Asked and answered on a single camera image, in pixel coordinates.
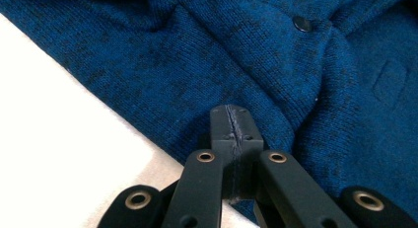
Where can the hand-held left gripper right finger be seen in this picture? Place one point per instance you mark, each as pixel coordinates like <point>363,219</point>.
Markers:
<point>249,139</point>

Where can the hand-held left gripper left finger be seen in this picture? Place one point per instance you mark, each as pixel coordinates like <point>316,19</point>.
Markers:
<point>221,132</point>

